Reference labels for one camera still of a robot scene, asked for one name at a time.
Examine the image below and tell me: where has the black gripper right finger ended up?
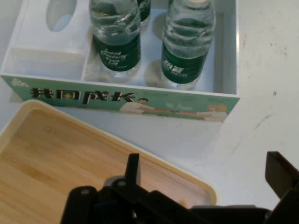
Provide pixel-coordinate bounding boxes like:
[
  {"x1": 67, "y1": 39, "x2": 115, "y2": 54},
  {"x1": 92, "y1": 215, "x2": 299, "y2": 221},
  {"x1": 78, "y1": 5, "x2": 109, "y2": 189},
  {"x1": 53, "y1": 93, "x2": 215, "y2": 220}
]
[{"x1": 265, "y1": 151, "x2": 299, "y2": 224}]

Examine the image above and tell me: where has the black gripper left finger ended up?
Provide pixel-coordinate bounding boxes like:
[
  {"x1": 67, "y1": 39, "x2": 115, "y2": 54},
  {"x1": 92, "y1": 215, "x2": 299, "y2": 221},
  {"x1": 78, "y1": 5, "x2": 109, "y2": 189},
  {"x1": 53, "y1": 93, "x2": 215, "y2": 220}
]
[{"x1": 61, "y1": 153, "x2": 195, "y2": 224}]

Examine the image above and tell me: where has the wooden tray with cream rim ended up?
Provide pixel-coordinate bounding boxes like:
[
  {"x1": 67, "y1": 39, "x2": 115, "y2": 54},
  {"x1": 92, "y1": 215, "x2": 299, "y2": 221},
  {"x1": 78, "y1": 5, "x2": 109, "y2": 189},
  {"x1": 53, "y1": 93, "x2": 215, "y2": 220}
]
[{"x1": 0, "y1": 99, "x2": 217, "y2": 224}]

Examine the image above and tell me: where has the white box with green print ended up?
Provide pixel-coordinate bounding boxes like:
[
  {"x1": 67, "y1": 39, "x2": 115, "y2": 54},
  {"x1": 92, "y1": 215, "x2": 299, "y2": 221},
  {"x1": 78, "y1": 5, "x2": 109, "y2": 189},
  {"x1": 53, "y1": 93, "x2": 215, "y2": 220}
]
[{"x1": 0, "y1": 0, "x2": 241, "y2": 124}]

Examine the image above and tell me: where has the water bottle with green label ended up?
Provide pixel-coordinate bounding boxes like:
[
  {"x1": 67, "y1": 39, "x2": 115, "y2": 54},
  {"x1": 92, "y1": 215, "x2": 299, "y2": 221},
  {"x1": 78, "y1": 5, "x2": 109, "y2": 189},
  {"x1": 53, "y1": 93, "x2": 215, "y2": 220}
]
[
  {"x1": 136, "y1": 0, "x2": 152, "y2": 25},
  {"x1": 160, "y1": 0, "x2": 216, "y2": 91},
  {"x1": 89, "y1": 0, "x2": 142, "y2": 83}
]

